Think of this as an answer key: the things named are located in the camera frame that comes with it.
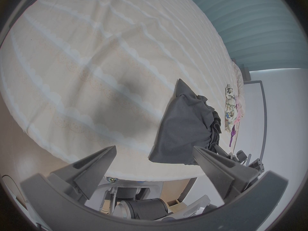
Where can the black T-shirt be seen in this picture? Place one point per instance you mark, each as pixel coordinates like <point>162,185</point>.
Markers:
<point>182,129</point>

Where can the blue-green curtain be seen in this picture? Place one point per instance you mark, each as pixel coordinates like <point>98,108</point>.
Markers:
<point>252,20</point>

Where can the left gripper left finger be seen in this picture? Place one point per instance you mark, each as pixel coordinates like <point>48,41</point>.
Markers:
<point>91,173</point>

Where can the bed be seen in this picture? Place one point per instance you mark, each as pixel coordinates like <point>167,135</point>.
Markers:
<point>96,56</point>

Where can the grey bedside table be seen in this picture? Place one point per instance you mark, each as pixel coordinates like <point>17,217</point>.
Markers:
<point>245,72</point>

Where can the white printed pyjama top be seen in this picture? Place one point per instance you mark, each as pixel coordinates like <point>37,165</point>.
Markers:
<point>229,109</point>

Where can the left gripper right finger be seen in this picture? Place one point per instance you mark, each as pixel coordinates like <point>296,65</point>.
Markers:
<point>216,172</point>

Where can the purple garment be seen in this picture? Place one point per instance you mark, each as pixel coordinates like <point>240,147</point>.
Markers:
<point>232,135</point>

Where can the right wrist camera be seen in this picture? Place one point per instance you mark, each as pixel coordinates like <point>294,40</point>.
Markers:
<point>241,156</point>

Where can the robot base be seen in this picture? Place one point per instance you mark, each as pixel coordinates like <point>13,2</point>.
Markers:
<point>144,207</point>

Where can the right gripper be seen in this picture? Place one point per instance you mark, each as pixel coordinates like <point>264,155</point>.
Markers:
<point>232,157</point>

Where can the pink garment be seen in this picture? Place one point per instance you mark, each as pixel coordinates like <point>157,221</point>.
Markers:
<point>240,109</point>

